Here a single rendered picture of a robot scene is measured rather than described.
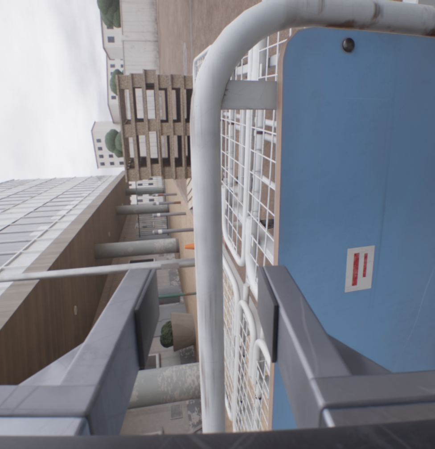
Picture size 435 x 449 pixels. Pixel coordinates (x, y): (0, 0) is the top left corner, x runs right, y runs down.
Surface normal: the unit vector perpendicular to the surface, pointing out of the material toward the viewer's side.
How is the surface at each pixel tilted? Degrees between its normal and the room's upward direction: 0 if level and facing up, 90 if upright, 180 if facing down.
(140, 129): 90
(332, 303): 90
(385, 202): 90
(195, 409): 90
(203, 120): 73
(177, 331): 101
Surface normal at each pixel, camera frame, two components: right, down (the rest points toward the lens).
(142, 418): -0.02, -0.97
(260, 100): 0.20, 0.25
